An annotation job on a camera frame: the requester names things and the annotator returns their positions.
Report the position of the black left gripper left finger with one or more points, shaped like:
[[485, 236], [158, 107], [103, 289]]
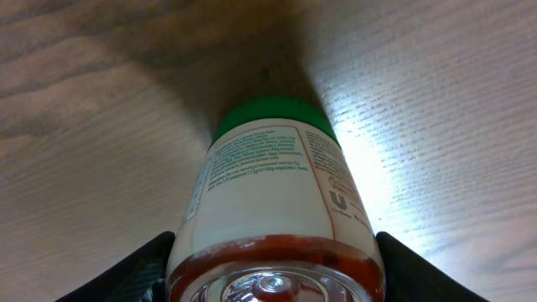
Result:
[[137, 278]]

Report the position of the green-lidded seasoning jar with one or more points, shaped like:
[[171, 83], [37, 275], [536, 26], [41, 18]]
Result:
[[275, 215]]

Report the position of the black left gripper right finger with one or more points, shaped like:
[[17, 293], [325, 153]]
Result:
[[410, 278]]

